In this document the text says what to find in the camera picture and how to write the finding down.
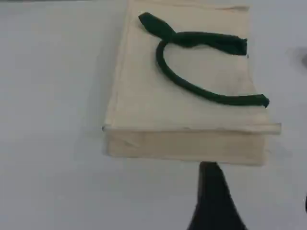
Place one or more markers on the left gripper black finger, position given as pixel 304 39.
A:
pixel 306 202
pixel 213 203

